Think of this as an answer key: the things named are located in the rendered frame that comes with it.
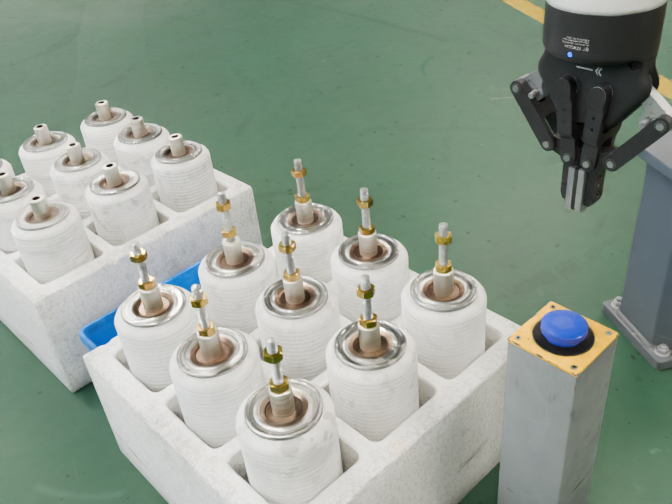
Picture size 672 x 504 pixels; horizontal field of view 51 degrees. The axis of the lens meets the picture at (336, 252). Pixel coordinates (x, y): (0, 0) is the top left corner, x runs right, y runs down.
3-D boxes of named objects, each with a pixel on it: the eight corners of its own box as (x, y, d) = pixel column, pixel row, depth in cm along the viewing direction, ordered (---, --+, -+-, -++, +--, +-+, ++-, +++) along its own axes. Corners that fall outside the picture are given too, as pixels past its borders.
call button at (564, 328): (555, 318, 66) (557, 301, 65) (594, 338, 63) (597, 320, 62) (530, 341, 64) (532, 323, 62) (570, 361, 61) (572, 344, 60)
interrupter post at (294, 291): (305, 305, 80) (302, 282, 78) (284, 307, 80) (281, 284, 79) (306, 292, 82) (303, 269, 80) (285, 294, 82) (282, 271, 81)
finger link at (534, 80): (565, 42, 51) (583, 68, 51) (524, 76, 55) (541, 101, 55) (546, 52, 50) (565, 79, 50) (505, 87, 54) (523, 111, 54)
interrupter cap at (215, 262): (197, 257, 90) (195, 253, 90) (251, 237, 93) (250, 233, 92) (217, 288, 85) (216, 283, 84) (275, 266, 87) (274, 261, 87)
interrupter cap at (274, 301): (328, 318, 78) (328, 314, 78) (260, 324, 78) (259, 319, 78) (328, 277, 84) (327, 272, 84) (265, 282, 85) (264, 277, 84)
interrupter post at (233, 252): (223, 260, 89) (218, 238, 87) (240, 254, 90) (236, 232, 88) (230, 269, 87) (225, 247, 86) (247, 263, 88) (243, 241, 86)
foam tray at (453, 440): (326, 310, 118) (315, 220, 108) (527, 435, 93) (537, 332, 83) (119, 450, 98) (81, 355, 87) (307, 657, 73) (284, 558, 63)
